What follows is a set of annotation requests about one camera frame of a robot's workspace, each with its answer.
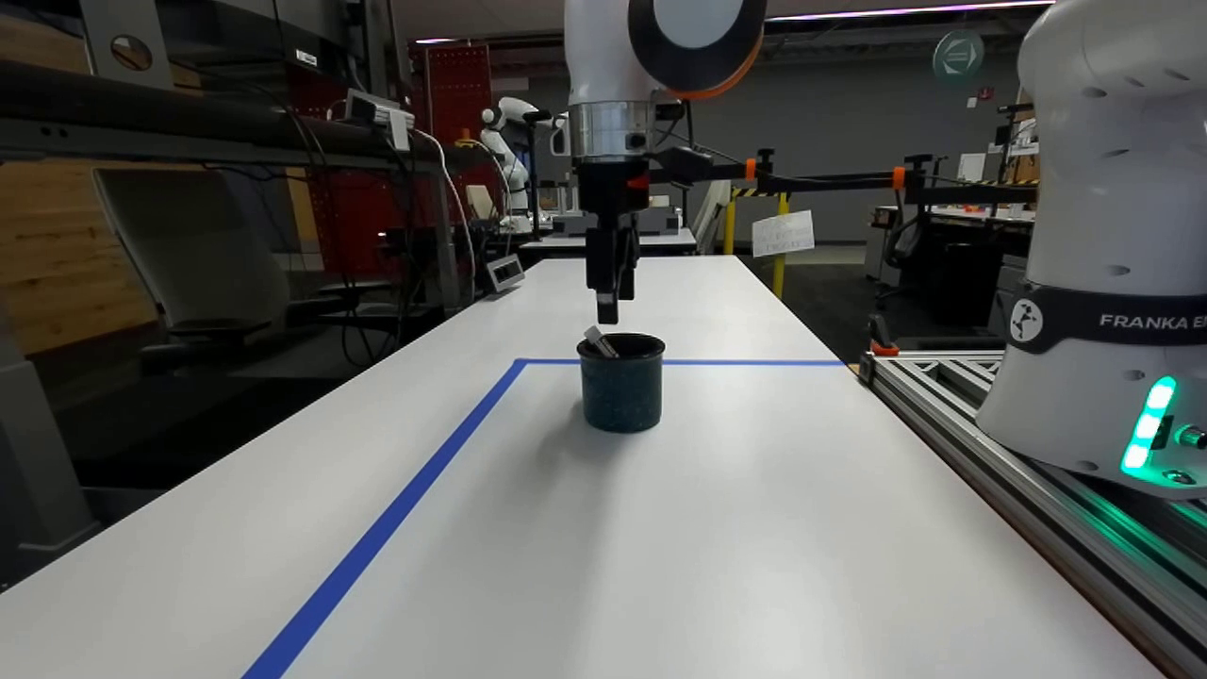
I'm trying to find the grey chair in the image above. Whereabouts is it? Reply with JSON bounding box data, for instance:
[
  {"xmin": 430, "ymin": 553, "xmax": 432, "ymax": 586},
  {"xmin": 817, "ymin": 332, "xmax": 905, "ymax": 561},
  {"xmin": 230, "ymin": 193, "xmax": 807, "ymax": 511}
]
[{"xmin": 98, "ymin": 170, "xmax": 291, "ymax": 337}]

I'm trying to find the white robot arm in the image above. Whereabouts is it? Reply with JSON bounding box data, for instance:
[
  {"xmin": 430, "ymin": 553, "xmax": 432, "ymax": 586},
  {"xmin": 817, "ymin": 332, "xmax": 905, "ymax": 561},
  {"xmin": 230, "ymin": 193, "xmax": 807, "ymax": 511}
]
[{"xmin": 563, "ymin": 0, "xmax": 768, "ymax": 326}]

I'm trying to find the aluminium extrusion rail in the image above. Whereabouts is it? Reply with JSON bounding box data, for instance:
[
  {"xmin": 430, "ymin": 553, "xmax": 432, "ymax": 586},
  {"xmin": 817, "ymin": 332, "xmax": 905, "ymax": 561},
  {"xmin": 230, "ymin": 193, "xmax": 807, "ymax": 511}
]
[{"xmin": 857, "ymin": 351, "xmax": 1207, "ymax": 679}]

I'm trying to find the white marker with orange cap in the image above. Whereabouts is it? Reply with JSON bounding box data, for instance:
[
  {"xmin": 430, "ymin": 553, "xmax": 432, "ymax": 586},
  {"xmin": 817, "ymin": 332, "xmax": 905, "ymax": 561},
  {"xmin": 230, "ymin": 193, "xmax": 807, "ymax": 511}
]
[{"xmin": 586, "ymin": 326, "xmax": 619, "ymax": 360}]

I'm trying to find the dark teal mug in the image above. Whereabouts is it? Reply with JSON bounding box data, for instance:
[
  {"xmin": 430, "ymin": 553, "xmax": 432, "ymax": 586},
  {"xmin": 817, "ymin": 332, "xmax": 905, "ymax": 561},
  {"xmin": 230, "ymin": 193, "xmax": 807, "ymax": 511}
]
[{"xmin": 578, "ymin": 332, "xmax": 665, "ymax": 435}]

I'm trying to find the small white background robot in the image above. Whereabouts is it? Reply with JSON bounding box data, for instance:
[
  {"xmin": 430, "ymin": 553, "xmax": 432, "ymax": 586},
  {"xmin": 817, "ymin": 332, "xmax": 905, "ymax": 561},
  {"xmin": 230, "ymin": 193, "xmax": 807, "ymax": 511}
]
[{"xmin": 479, "ymin": 94, "xmax": 542, "ymax": 234}]

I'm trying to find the white paper sign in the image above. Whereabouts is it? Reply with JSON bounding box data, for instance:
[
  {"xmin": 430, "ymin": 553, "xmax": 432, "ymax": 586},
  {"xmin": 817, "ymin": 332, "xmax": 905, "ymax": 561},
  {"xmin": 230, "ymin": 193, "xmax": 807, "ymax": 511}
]
[{"xmin": 749, "ymin": 213, "xmax": 816, "ymax": 258}]

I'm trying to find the black boom with orange clamps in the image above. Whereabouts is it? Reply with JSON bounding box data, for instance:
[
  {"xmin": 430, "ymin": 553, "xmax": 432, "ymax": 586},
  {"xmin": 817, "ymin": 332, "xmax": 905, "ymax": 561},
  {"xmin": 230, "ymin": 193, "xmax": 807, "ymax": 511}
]
[{"xmin": 651, "ymin": 149, "xmax": 1038, "ymax": 204}]

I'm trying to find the yellow post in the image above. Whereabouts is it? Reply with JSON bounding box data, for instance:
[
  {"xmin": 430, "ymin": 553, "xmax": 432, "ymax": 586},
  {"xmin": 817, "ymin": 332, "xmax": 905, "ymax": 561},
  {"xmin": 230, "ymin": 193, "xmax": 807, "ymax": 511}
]
[{"xmin": 774, "ymin": 193, "xmax": 790, "ymax": 298}]

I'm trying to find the blue tape line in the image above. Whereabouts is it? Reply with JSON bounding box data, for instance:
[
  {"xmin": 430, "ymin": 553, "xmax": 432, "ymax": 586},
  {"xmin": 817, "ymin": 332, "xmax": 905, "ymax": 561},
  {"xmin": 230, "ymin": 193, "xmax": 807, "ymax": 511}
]
[{"xmin": 240, "ymin": 360, "xmax": 837, "ymax": 679}]

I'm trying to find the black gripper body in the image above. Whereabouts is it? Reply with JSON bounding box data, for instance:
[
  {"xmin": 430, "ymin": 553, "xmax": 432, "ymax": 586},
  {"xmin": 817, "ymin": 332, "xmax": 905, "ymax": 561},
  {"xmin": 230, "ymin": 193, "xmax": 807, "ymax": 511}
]
[{"xmin": 578, "ymin": 160, "xmax": 648, "ymax": 298}]

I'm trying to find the white Franka robot base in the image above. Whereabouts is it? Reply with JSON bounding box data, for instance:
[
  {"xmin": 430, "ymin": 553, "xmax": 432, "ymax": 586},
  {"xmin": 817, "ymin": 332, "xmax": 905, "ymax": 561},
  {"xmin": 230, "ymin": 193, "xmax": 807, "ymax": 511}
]
[{"xmin": 975, "ymin": 0, "xmax": 1207, "ymax": 499}]

